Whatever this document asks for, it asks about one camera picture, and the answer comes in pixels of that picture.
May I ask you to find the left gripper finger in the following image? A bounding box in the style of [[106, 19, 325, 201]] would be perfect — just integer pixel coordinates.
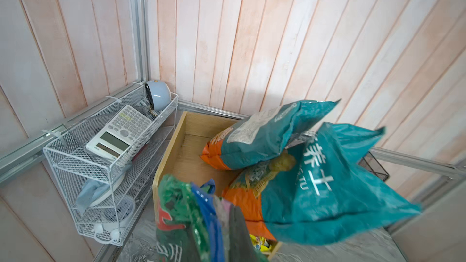
[[229, 205, 260, 262]]

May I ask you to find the teal orange bag front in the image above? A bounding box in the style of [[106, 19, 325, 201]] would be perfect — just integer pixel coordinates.
[[223, 123, 422, 245]]

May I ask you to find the teal orange bag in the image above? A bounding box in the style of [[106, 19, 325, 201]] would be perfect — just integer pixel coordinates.
[[223, 123, 422, 245], [201, 99, 339, 171]]

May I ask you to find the yellow fertilizer bag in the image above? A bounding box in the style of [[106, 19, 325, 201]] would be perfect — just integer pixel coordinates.
[[250, 234, 273, 254]]

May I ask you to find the wooden three-tier shelf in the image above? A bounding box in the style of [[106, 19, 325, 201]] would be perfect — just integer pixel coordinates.
[[152, 110, 283, 261]]

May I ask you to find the white small fan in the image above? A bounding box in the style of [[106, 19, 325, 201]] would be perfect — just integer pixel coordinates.
[[93, 195, 136, 245]]

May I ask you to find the light blue cloth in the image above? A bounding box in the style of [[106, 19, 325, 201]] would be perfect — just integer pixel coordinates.
[[75, 161, 133, 219]]

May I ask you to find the white calculator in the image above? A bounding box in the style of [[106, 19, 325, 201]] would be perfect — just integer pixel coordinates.
[[85, 104, 152, 162]]

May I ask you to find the black mesh wall shelf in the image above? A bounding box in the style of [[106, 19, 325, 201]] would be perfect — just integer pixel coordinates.
[[358, 152, 390, 182]]

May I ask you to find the white wire mesh rack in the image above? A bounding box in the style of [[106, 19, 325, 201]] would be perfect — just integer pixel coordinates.
[[43, 83, 178, 246]]

